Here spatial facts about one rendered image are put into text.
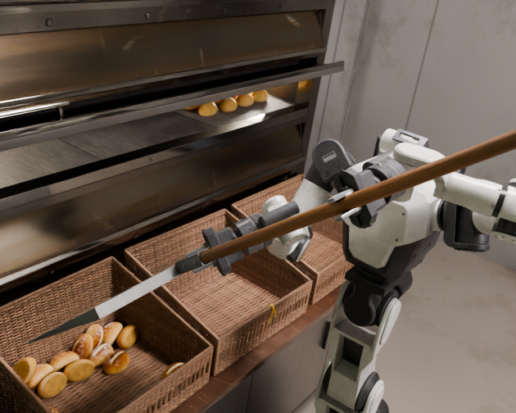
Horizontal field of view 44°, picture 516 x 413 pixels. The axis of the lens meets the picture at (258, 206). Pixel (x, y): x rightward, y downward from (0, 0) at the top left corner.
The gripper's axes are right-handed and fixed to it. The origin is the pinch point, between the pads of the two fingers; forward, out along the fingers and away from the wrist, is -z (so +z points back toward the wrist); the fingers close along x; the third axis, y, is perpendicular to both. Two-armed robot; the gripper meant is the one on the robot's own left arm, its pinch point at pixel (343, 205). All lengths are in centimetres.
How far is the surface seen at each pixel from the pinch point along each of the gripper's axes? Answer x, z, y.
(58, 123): -47, -13, 65
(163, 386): 31, -8, 84
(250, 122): -36, 91, 108
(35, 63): -65, -9, 70
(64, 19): -73, 0, 63
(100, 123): -44, 0, 68
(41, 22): -73, -7, 63
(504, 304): 119, 248, 131
